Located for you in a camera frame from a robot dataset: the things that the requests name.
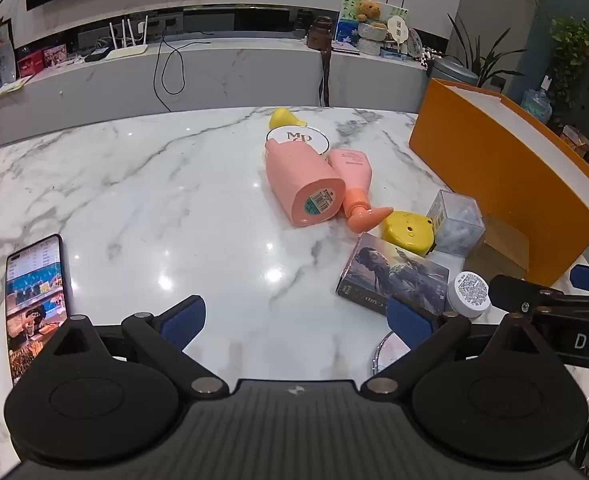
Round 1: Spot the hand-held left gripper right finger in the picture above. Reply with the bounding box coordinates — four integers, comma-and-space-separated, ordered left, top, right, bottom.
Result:
359, 294, 560, 396

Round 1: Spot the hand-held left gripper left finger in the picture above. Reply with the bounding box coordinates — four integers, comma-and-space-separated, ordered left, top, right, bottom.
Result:
39, 295, 228, 397

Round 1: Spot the small white jar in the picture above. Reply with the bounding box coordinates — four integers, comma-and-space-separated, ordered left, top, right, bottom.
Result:
445, 271, 491, 321

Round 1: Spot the small brown cardboard box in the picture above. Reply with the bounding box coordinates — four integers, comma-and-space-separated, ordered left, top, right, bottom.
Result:
463, 212, 531, 281

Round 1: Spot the dark printed card box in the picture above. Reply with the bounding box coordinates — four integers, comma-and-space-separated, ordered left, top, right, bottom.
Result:
336, 233, 450, 317

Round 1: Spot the clear plastic box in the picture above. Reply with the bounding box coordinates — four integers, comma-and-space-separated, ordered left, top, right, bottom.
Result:
427, 190, 486, 257

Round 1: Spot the orange cardboard box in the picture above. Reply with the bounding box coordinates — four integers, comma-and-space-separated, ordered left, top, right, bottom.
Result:
408, 78, 589, 287

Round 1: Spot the pink pump bottle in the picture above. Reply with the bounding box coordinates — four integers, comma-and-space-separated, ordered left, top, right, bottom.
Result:
327, 148, 394, 234

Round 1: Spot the large pink bottle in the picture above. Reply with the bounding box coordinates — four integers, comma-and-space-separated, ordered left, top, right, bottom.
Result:
264, 139, 346, 227

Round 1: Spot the white round compact case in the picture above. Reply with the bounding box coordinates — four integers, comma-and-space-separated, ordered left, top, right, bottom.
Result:
265, 125, 331, 156

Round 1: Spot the yellow rubber bulb blower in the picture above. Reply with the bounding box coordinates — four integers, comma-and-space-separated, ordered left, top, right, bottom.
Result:
269, 107, 308, 131

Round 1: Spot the orange printed carton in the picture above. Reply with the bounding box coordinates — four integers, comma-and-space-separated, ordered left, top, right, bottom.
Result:
560, 125, 589, 157

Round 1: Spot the black smartphone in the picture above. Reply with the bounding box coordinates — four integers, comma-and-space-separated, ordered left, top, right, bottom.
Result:
5, 233, 70, 387

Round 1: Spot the blue water jug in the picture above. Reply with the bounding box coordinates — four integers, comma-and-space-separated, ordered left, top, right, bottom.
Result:
521, 76, 554, 125

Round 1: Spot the long-leaved potted plant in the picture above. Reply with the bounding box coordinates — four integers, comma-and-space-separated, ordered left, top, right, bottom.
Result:
447, 12, 530, 88

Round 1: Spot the grey trash can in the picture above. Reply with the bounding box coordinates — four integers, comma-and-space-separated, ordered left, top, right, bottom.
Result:
431, 57, 480, 86

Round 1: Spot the green ivy plant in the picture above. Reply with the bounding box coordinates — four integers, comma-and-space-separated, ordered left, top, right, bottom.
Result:
547, 15, 589, 106

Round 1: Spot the white marble media console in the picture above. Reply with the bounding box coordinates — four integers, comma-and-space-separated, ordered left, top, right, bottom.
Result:
0, 2, 430, 153

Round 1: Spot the patterned decorative plate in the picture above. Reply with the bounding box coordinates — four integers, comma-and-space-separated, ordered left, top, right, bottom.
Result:
407, 29, 425, 61

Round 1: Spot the white router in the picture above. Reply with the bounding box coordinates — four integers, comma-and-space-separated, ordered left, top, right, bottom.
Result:
105, 15, 149, 58

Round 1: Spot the white round hand fan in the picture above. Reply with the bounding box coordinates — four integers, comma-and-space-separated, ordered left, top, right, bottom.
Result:
387, 14, 409, 53

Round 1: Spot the yellow notebook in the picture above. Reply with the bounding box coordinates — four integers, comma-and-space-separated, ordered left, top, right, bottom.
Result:
0, 76, 35, 100

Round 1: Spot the red printed box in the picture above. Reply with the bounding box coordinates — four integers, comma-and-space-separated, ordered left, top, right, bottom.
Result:
42, 44, 70, 68

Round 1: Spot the red gift box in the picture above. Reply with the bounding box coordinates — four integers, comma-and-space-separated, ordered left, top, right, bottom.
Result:
17, 52, 45, 77

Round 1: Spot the green and blue painting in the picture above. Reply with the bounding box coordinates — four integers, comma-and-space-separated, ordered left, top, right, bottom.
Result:
335, 0, 410, 53

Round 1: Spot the black cable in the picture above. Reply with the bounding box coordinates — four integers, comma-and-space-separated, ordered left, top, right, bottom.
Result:
153, 35, 211, 113

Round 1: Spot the brown camera bag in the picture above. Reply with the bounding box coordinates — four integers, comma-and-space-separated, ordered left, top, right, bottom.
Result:
305, 15, 336, 107

